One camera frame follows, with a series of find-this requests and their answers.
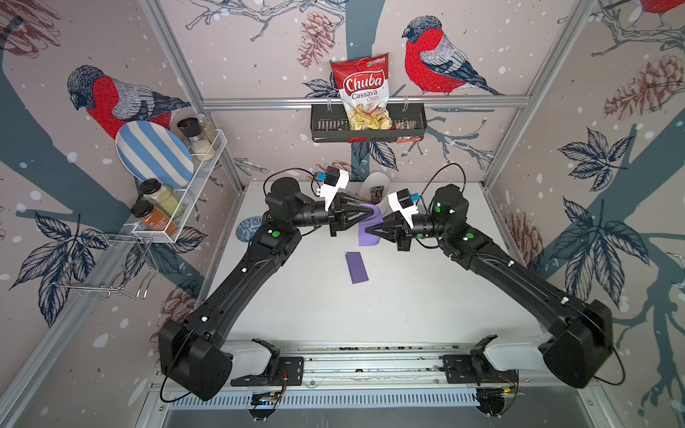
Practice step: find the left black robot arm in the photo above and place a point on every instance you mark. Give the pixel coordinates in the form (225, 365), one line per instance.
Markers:
(196, 353)

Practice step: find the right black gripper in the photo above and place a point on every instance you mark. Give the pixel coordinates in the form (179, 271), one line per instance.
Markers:
(400, 232)

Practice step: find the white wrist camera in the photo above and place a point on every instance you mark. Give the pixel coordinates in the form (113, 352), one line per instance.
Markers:
(405, 203)
(333, 180)

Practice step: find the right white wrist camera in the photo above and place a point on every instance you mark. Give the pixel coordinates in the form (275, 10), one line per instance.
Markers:
(405, 203)

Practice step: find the black hanging wire basket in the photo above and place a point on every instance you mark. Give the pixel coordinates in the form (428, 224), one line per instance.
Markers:
(329, 124)

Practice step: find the red Chuba chips bag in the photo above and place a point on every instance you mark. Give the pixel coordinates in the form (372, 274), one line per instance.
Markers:
(364, 89)

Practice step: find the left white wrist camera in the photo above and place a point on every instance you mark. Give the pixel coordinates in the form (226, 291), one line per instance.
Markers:
(333, 180)

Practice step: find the green sauce jar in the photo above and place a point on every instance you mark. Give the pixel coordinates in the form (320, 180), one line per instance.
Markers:
(162, 197)

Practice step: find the blue white striped plate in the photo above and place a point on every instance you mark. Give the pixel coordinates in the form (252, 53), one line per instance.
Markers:
(148, 150)

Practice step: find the black lid spice grinder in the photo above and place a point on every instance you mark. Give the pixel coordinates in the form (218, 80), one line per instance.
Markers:
(199, 145)

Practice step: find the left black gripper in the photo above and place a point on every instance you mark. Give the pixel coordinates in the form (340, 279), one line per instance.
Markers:
(335, 216)

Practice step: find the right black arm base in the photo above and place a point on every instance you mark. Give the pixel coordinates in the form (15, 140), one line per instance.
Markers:
(473, 367)

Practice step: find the white wire wall shelf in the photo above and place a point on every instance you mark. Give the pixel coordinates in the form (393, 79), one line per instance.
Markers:
(188, 197)

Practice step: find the blue patterned bowl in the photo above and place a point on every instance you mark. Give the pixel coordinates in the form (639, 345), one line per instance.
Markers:
(247, 228)

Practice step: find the orange sauce jar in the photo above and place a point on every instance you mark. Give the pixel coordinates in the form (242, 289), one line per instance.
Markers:
(153, 218)

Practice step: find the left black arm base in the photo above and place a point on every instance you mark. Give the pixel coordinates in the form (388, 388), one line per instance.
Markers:
(260, 363)

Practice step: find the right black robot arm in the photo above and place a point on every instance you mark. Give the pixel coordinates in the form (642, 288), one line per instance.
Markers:
(579, 338)

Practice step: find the small seed spice jar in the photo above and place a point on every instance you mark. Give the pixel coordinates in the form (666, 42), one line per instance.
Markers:
(209, 131)

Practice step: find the white utensil cup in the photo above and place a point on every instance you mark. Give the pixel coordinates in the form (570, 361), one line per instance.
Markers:
(374, 188)

